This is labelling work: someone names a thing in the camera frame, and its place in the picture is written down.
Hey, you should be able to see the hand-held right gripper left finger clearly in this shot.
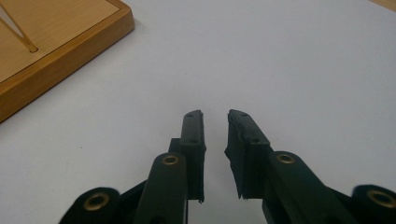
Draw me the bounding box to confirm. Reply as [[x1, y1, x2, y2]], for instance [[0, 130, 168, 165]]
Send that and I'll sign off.
[[168, 109, 207, 203]]

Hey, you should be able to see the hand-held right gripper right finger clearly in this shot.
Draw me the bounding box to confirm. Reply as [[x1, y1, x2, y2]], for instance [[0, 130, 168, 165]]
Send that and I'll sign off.
[[224, 108, 276, 201]]

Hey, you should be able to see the wooden picture frame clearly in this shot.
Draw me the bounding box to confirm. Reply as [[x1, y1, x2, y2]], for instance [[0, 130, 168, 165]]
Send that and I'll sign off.
[[0, 0, 136, 124]]

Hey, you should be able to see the white paper sheet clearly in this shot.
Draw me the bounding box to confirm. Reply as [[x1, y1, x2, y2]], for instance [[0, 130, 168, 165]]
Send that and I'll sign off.
[[0, 0, 396, 224]]

